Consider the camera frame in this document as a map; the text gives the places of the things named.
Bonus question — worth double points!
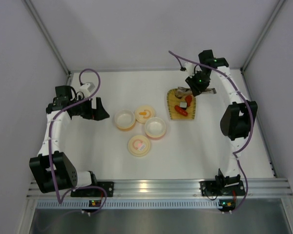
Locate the pink lunch box bowl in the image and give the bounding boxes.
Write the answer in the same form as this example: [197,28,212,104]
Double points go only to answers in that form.
[144,117,167,140]

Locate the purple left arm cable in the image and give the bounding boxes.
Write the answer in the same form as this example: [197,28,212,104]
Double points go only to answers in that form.
[36,68,108,232]

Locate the red sushi roll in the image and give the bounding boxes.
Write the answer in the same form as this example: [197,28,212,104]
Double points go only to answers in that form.
[175,90,185,99]

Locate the metal serving tongs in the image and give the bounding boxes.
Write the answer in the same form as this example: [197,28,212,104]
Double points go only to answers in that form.
[177,87,216,96]

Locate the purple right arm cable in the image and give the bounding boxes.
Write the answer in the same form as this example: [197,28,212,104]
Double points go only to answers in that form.
[168,50,256,215]

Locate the yellow lunch box bowl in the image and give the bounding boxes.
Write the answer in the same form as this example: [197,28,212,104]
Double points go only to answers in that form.
[114,109,136,131]

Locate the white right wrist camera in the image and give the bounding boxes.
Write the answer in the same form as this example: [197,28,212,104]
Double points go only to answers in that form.
[180,62,197,77]

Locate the bamboo serving tray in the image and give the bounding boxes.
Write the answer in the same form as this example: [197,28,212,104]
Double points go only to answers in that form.
[167,87,196,120]

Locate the cream lid pink handle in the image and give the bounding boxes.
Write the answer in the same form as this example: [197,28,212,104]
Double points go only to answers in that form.
[127,135,151,157]

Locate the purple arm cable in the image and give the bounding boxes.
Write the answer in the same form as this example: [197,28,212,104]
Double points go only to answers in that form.
[36,68,108,232]
[168,50,256,215]

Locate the aluminium mounting rail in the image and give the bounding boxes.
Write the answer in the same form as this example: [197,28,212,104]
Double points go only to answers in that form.
[26,178,293,198]

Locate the cream lid yellow handle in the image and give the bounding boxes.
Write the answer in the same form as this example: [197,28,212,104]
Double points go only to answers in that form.
[134,105,155,124]

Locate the red toy sausage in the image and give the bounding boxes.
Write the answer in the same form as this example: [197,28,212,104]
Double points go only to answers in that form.
[174,105,188,117]

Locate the grey slotted cable duct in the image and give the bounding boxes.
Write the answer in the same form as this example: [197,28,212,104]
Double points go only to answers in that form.
[36,199,233,210]

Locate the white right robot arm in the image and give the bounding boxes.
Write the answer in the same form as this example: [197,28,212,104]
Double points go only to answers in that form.
[182,50,258,179]

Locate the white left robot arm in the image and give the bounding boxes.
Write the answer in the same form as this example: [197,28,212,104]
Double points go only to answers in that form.
[29,82,109,194]

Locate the green sushi roll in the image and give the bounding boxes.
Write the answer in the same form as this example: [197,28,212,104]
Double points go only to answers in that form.
[179,101,188,110]

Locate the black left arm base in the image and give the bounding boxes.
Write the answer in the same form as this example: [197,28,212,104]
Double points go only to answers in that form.
[70,181,114,197]

